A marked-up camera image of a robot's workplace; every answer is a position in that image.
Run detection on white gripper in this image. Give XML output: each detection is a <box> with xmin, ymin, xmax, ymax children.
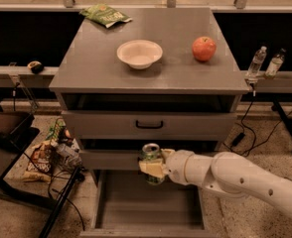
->
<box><xmin>139</xmin><ymin>149</ymin><xmax>194</xmax><ymax>185</ymax></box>

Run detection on green soda can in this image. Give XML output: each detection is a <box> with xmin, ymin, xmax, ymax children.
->
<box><xmin>139</xmin><ymin>143</ymin><xmax>165</xmax><ymax>185</ymax></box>

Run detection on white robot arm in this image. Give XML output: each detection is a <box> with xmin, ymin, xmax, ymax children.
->
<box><xmin>139</xmin><ymin>149</ymin><xmax>292</xmax><ymax>218</ymax></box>

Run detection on grey top drawer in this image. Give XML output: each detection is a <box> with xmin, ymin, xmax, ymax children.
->
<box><xmin>62</xmin><ymin>111</ymin><xmax>236</xmax><ymax>141</ymax></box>

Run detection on grey drawer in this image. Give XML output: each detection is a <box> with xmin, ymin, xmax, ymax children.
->
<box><xmin>62</xmin><ymin>111</ymin><xmax>236</xmax><ymax>141</ymax></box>
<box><xmin>79</xmin><ymin>150</ymin><xmax>141</xmax><ymax>171</ymax></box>
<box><xmin>80</xmin><ymin>171</ymin><xmax>218</xmax><ymax>238</ymax></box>

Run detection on grey bottom drawer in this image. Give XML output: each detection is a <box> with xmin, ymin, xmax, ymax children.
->
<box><xmin>80</xmin><ymin>171</ymin><xmax>218</xmax><ymax>238</ymax></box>

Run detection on grey middle drawer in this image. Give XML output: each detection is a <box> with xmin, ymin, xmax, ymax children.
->
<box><xmin>79</xmin><ymin>150</ymin><xmax>141</xmax><ymax>171</ymax></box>

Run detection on grey drawer cabinet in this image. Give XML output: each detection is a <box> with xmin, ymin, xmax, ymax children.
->
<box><xmin>48</xmin><ymin>7</ymin><xmax>250</xmax><ymax>186</ymax></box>

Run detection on crumpled plastic bottle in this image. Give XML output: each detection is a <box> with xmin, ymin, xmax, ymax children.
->
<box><xmin>51</xmin><ymin>141</ymin><xmax>82</xmax><ymax>171</ymax></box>

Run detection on white bowl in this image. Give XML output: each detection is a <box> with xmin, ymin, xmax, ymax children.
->
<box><xmin>116</xmin><ymin>40</ymin><xmax>163</xmax><ymax>69</ymax></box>

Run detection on green snack bag floor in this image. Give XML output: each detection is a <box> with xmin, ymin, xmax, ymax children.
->
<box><xmin>46</xmin><ymin>118</ymin><xmax>66</xmax><ymax>141</ymax></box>

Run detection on red apple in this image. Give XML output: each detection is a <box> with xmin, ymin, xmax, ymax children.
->
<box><xmin>192</xmin><ymin>37</ymin><xmax>217</xmax><ymax>61</ymax></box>

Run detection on brown snack bag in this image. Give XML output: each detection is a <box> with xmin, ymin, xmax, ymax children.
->
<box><xmin>23</xmin><ymin>141</ymin><xmax>54</xmax><ymax>182</ymax></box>

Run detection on black wheeled stand leg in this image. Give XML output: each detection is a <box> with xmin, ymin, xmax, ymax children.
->
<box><xmin>271</xmin><ymin>97</ymin><xmax>292</xmax><ymax>156</ymax></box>

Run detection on clear water bottle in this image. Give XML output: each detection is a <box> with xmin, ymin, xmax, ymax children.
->
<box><xmin>246</xmin><ymin>46</ymin><xmax>267</xmax><ymax>79</ymax></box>

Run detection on clear bottle dark cap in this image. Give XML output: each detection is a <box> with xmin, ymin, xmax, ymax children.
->
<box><xmin>264</xmin><ymin>49</ymin><xmax>286</xmax><ymax>79</ymax></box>

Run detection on yellow black tape measure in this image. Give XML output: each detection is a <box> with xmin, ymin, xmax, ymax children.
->
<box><xmin>27</xmin><ymin>60</ymin><xmax>44</xmax><ymax>74</ymax></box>

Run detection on green chip bag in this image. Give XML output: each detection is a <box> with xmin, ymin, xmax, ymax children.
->
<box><xmin>79</xmin><ymin>4</ymin><xmax>132</xmax><ymax>29</ymax></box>

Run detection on black power cable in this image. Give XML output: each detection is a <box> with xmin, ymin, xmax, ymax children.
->
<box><xmin>221</xmin><ymin>82</ymin><xmax>286</xmax><ymax>158</ymax></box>

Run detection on black cart frame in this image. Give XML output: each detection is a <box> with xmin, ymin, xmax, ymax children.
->
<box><xmin>0</xmin><ymin>97</ymin><xmax>84</xmax><ymax>238</ymax></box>

